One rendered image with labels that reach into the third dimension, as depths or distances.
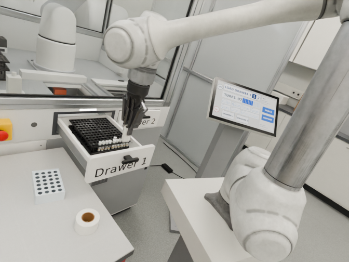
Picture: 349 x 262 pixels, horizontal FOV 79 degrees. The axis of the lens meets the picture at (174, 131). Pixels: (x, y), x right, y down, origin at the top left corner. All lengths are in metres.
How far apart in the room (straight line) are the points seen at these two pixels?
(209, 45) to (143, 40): 2.15
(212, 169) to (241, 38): 1.37
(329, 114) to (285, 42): 1.76
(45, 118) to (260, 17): 0.86
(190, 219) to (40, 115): 0.71
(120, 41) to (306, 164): 0.49
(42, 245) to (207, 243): 0.47
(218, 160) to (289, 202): 1.19
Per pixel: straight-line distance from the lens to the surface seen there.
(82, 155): 0.86
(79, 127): 0.98
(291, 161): 0.57
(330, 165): 3.50
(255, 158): 0.76
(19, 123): 1.01
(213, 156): 1.71
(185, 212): 0.80
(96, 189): 1.44
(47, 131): 1.05
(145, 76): 0.70
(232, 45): 2.48
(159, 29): 0.53
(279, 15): 0.69
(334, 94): 0.54
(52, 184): 0.87
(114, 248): 0.75
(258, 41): 2.36
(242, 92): 1.61
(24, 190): 0.89
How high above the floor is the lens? 1.37
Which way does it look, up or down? 24 degrees down
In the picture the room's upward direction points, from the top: 20 degrees clockwise
